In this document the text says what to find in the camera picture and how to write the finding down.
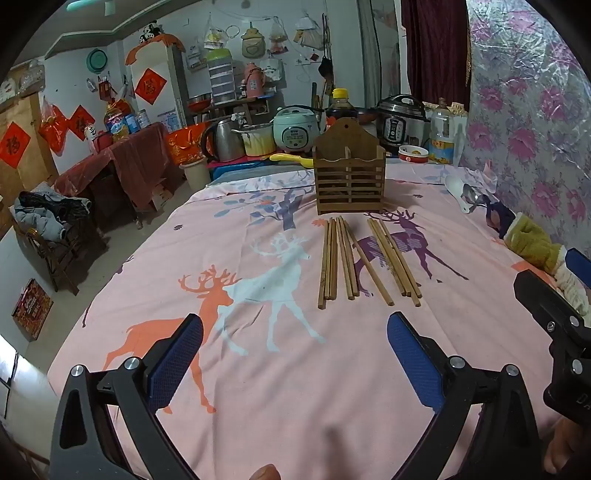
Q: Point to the red pot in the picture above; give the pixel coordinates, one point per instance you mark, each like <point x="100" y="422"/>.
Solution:
<point x="102" y="141"/>

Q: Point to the olive and white fleece cloth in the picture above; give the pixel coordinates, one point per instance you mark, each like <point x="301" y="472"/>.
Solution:
<point x="535" y="244"/>

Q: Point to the hanging plastic bag red contents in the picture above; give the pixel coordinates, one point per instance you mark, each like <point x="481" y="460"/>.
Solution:
<point x="277" y="41"/>

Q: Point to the silver electric pressure cooker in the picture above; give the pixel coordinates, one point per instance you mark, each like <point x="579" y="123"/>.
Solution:
<point x="401" y="124"/>

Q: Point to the wooden chair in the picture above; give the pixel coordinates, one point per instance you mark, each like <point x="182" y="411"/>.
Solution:
<point x="60" y="263"/>

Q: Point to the hanging plastic bag yellow contents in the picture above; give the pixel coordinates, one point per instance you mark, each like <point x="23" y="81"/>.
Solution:
<point x="214" y="39"/>

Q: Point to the green plastic basin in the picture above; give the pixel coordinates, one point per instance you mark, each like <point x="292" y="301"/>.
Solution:
<point x="98" y="61"/>

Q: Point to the steel ladle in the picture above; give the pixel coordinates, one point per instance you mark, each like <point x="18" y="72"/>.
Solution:
<point x="471" y="193"/>

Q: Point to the white plastic rice spoon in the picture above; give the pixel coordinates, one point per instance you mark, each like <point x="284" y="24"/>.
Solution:
<point x="457" y="187"/>

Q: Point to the cream trash bin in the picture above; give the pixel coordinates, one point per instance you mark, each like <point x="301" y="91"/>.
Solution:
<point x="194" y="173"/>

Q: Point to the orange cloth cover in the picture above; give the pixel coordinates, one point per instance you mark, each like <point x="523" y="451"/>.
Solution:
<point x="138" y="50"/>

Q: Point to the large yellow cooking oil bottle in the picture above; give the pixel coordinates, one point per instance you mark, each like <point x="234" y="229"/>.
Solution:
<point x="116" y="124"/>

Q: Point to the floral plastic wall sheet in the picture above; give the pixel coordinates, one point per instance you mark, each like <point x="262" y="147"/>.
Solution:
<point x="531" y="138"/>

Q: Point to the beige jar-shaped hanging pouch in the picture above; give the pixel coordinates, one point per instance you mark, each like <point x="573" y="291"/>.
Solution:
<point x="252" y="44"/>

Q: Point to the orange red gift bag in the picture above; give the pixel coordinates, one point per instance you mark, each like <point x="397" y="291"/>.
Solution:
<point x="184" y="143"/>

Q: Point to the black hanging object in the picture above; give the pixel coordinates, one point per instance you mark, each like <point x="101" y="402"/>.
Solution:
<point x="325" y="69"/>

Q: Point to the pink thermos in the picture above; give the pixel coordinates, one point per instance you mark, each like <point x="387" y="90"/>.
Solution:
<point x="254" y="81"/>

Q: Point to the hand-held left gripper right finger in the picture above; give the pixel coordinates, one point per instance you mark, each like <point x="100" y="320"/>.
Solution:
<point x="413" y="360"/>

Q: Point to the pile of clothes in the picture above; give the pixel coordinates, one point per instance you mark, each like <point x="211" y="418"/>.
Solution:
<point x="41" y="207"/>

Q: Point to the large red diamond paper decoration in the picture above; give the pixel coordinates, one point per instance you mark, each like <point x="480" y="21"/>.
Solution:
<point x="11" y="145"/>

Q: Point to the red basin with steel bowl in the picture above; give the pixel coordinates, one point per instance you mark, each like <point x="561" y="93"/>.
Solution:
<point x="199" y="102"/>

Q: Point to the tiered container green lid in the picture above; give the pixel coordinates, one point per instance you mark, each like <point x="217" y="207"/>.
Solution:
<point x="220" y="78"/>

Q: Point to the hanging white plastic bag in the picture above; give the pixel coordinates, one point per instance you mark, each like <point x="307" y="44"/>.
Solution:
<point x="308" y="37"/>

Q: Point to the panda plush toy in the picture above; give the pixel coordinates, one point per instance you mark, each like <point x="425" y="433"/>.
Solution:
<point x="150" y="32"/>

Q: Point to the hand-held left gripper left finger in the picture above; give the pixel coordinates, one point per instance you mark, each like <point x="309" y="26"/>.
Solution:
<point x="178" y="360"/>

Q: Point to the brown wooden door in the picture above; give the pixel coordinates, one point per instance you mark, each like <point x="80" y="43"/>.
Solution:
<point x="32" y="110"/>

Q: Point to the pale green rice cooker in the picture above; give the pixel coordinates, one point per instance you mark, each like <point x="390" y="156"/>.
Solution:
<point x="295" y="131"/>

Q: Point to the yellow plastic spoon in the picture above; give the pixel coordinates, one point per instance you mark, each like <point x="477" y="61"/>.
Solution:
<point x="291" y="158"/>

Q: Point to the red printed box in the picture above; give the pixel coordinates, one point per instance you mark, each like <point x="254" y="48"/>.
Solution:
<point x="32" y="307"/>

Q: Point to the group of wooden chopsticks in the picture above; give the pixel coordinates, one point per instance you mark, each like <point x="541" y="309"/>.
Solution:
<point x="331" y="258"/>

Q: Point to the clear oil bottle yellow label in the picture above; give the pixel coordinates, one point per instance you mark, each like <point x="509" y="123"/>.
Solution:
<point x="442" y="138"/>

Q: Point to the wooden chopstick holder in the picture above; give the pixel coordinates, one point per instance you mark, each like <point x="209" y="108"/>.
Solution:
<point x="348" y="184"/>

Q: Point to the pink deer print bedsheet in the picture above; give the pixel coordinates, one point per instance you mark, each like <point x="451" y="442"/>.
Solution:
<point x="277" y="392"/>

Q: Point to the blue tin can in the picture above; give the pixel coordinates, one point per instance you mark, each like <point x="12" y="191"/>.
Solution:
<point x="145" y="120"/>
<point x="132" y="123"/>

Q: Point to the steel electric kettle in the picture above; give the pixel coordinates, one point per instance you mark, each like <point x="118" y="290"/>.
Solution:
<point x="226" y="138"/>

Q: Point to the small white bottle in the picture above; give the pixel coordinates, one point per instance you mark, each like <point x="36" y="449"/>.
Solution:
<point x="91" y="133"/>

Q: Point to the person's left hand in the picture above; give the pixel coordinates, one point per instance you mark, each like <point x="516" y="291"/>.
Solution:
<point x="266" y="473"/>

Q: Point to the person's right hand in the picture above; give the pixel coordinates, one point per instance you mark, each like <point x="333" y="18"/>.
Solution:
<point x="563" y="445"/>

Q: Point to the dark red curtain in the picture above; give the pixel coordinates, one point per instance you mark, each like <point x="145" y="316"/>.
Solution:
<point x="434" y="55"/>

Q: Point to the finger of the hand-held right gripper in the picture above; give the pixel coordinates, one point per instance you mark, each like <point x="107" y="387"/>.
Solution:
<point x="545" y="304"/>
<point x="579" y="264"/>

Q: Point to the dark sauce bottle yellow cap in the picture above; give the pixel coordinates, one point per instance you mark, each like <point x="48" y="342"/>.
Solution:
<point x="341" y="108"/>

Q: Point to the white tote bag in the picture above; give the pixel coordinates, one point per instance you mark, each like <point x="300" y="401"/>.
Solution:
<point x="271" y="70"/>

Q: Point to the red cloth covered table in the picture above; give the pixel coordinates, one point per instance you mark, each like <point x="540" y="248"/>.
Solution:
<point x="134" y="157"/>

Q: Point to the pale green ceiling fan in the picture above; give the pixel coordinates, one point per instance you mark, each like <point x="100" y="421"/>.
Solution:
<point x="108" y="5"/>

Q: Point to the white bowl red rim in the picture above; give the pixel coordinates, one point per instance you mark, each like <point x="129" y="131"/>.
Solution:
<point x="413" y="154"/>

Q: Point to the cardboard box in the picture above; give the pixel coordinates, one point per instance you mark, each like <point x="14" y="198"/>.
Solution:
<point x="161" y="194"/>

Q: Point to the white refrigerator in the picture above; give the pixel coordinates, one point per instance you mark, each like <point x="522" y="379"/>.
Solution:
<point x="161" y="60"/>

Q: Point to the small red diamond paper decoration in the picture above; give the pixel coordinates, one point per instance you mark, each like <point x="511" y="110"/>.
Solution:
<point x="81" y="122"/>

